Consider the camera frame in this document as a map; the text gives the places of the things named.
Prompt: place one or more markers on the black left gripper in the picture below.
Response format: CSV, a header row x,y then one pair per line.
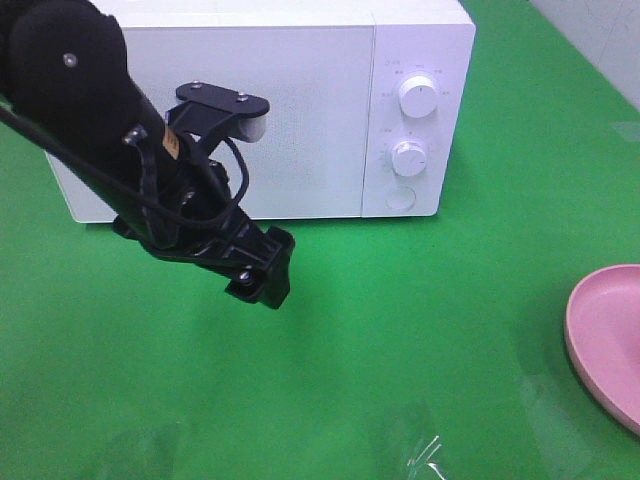
x,y
185,212

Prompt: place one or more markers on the white microwave door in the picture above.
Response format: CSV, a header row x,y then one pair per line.
x,y
310,161

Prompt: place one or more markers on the round white door button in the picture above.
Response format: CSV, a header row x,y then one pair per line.
x,y
400,198

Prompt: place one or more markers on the white microwave knob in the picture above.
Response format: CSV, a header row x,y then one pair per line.
x,y
418,96
409,158

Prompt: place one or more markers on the pink round plate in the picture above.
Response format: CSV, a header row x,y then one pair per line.
x,y
601,331

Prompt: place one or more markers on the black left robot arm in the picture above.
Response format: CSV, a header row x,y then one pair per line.
x,y
67,89

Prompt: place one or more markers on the white microwave oven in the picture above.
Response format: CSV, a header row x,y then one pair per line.
x,y
409,37

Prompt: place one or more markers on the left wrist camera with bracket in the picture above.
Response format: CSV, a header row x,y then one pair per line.
x,y
214,113

